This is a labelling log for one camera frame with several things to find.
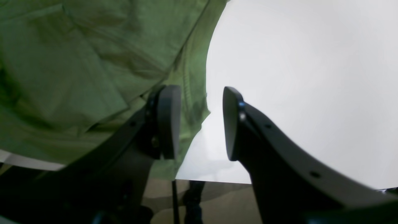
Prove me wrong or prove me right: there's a green t-shirt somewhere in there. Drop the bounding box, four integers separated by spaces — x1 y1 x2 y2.
0 0 227 180

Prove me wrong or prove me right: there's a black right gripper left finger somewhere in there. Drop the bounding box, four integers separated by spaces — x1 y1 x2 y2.
1 85 181 224

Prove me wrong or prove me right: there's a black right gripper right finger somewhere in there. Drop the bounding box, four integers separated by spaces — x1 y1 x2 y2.
223 87 397 224

